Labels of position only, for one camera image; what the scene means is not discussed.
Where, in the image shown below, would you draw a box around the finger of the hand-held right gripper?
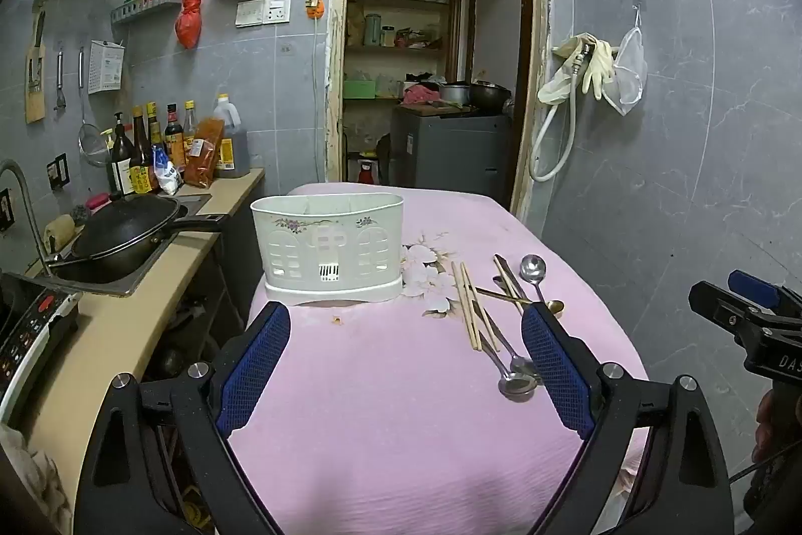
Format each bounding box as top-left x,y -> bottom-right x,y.
688,280 -> 802,349
728,269 -> 802,318

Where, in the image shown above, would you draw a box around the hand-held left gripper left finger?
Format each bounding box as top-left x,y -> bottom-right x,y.
75,300 -> 292,535

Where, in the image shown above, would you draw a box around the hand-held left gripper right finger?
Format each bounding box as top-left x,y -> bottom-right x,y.
521,302 -> 734,535

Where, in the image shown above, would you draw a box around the gold spoon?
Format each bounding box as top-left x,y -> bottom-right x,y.
475,287 -> 565,318

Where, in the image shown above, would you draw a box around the wooden chopstick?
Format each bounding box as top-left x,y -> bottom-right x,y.
493,256 -> 524,313
451,261 -> 480,352
498,255 -> 527,310
461,261 -> 502,354

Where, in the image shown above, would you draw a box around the white plastic utensil holder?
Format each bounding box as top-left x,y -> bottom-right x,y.
250,193 -> 405,304

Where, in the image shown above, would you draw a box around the person's right hand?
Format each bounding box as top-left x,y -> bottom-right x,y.
754,388 -> 802,467

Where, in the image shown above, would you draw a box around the pink floral tablecloth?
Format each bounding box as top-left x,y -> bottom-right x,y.
227,183 -> 649,535

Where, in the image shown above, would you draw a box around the beige kitchen counter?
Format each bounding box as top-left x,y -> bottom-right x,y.
25,168 -> 267,511

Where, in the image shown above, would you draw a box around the steel sink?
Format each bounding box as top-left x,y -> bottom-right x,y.
47,195 -> 217,298

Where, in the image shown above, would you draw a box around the black wok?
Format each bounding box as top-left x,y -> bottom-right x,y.
50,195 -> 228,276

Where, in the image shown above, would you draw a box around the white blue salt bag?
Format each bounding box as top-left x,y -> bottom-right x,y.
152,145 -> 184,196

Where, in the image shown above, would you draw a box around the orange spice packet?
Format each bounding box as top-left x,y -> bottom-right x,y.
186,116 -> 225,190

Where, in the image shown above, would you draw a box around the induction cooker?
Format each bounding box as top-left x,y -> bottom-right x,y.
0,272 -> 82,404

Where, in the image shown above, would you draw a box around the large oil jug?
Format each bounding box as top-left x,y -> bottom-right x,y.
213,94 -> 250,179

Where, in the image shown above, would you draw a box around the white mesh bag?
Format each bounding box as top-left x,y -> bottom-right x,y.
601,25 -> 648,117

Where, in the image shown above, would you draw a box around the dark pump bottle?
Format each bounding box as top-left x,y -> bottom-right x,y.
108,112 -> 136,198

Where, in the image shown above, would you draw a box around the grey cabinet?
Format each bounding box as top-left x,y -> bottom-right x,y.
389,105 -> 516,198

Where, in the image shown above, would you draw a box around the white rag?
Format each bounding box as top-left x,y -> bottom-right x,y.
0,421 -> 74,535

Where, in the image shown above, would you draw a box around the cream rubber gloves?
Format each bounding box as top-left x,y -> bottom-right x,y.
537,32 -> 616,105

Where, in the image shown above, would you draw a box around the steel faucet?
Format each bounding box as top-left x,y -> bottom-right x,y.
0,159 -> 52,268

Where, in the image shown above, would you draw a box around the dark metal bowl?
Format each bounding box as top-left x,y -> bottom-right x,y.
470,80 -> 513,113

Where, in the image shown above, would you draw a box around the pink cloth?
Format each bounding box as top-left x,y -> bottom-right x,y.
402,84 -> 443,106

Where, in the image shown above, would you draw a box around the steel peeler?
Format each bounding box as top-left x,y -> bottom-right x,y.
54,47 -> 69,111

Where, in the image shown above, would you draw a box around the red plastic bag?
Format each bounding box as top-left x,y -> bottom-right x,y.
174,0 -> 205,51

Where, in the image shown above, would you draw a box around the wooden cutting board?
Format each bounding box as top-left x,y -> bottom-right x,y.
25,9 -> 49,125

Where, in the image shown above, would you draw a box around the black cable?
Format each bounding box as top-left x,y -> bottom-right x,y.
728,441 -> 802,481

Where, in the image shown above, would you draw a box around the white hose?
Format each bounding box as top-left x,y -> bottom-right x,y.
529,62 -> 578,183

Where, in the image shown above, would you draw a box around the wire mesh strainer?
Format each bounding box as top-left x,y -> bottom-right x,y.
78,47 -> 109,167

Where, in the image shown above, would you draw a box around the wooden door frame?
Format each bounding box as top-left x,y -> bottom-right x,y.
324,0 -> 555,226

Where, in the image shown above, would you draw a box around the white power cable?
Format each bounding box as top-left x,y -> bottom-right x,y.
311,17 -> 322,105

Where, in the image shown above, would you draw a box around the white wall box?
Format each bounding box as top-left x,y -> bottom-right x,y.
88,40 -> 126,96

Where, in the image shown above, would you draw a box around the white switch socket panel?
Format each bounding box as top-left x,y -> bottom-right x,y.
236,0 -> 293,28

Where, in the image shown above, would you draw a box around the grey wall rack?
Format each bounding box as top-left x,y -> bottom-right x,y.
111,0 -> 186,26

